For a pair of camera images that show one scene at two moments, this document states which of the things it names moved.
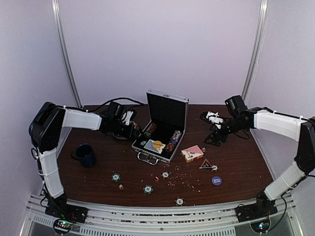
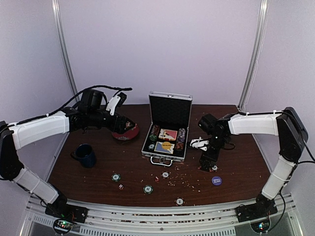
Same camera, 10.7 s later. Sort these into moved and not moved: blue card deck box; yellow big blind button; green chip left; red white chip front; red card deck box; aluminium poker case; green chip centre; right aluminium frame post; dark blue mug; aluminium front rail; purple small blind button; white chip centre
Moved: aluminium poker case; blue card deck box; red card deck box; yellow big blind button
Not moved: dark blue mug; white chip centre; right aluminium frame post; aluminium front rail; green chip centre; red white chip front; green chip left; purple small blind button
